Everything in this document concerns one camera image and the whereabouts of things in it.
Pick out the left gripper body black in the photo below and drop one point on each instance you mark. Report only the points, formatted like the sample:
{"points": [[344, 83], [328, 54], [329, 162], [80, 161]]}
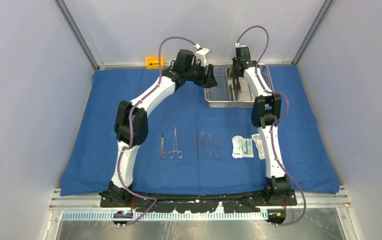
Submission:
{"points": [[199, 77]]}

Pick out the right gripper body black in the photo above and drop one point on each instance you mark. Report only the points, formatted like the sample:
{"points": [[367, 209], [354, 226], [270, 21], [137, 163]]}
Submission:
{"points": [[235, 62]]}

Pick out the steel scalpel handle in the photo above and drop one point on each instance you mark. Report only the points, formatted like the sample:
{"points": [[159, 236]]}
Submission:
{"points": [[236, 87]]}

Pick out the wire mesh steel tray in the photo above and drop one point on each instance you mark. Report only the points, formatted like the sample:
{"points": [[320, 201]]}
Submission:
{"points": [[222, 89]]}

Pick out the blunt steel tweezers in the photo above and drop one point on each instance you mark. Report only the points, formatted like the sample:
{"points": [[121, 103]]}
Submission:
{"points": [[202, 142]]}

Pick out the thin steel tweezers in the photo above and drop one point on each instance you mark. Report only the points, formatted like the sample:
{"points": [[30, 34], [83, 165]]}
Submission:
{"points": [[210, 144]]}

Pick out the steel forceps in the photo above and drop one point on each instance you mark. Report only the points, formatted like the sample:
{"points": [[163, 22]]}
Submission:
{"points": [[195, 143]]}

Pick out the white gauze roll packet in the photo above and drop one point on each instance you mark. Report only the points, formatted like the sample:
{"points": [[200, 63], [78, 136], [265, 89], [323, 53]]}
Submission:
{"points": [[237, 151]]}

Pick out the pointed steel tweezers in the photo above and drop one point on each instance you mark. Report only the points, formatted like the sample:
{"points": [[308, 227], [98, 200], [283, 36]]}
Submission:
{"points": [[217, 146]]}

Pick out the blue surgical wrap cloth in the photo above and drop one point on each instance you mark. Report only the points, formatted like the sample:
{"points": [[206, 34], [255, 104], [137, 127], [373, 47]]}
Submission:
{"points": [[93, 159]]}

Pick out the green white sterile packet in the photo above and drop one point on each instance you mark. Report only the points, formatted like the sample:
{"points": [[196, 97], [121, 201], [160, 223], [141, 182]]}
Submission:
{"points": [[247, 148]]}

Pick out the steel hemostat ring handles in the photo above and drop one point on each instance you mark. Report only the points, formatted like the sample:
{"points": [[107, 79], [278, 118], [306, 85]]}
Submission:
{"points": [[175, 152]]}

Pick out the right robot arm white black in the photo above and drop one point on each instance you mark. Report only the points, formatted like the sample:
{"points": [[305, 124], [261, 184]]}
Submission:
{"points": [[265, 116]]}

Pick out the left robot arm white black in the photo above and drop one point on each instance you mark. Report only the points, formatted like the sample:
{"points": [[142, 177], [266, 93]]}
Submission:
{"points": [[131, 125]]}

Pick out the yellow toy block large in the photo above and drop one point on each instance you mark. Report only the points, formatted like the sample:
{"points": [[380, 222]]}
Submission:
{"points": [[154, 63]]}

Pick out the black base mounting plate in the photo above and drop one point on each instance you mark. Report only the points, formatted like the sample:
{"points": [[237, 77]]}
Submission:
{"points": [[167, 203]]}

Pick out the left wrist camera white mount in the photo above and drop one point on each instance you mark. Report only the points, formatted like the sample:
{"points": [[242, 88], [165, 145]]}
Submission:
{"points": [[201, 55]]}

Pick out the aluminium frame rail right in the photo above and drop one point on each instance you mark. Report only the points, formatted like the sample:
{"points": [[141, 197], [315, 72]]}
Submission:
{"points": [[320, 16]]}

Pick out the aluminium frame post left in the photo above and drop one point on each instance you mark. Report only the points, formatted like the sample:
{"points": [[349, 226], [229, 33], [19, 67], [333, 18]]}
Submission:
{"points": [[76, 23]]}

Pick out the aluminium front rail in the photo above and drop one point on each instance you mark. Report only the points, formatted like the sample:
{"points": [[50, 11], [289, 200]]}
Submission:
{"points": [[87, 208]]}

